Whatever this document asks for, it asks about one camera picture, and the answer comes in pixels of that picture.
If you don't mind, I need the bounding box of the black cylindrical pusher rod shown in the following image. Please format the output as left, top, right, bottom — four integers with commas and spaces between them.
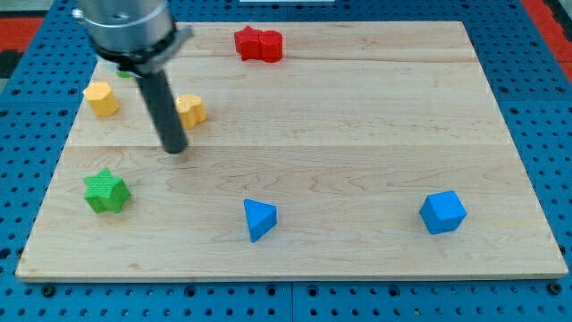
136, 71, 188, 154

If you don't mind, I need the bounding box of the yellow heart block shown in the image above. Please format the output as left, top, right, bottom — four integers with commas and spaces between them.
175, 94, 206, 130

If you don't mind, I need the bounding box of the green block behind arm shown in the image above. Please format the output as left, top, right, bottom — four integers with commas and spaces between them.
116, 71, 134, 79

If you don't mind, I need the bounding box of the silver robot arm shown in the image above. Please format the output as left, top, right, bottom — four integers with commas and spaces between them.
71, 0, 194, 154

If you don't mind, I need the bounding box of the yellow hexagon block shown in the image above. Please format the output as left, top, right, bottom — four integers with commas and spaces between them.
83, 81, 120, 117

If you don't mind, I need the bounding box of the red star block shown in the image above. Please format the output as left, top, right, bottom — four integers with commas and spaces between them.
234, 26, 263, 61

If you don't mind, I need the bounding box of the green star block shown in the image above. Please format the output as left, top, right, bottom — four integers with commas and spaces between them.
84, 168, 131, 214

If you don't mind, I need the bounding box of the red cylinder block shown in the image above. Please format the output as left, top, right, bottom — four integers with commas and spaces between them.
258, 30, 283, 63

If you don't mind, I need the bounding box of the blue triangle block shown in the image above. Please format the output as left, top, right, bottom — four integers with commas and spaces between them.
243, 199, 278, 242

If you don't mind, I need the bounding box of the wooden board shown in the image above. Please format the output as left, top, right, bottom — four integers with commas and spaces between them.
16, 21, 568, 283

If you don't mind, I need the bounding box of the blue cube block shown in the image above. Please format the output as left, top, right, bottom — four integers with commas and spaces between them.
419, 191, 467, 234

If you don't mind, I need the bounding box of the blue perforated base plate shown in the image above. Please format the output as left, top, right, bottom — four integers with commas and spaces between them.
1, 0, 571, 321

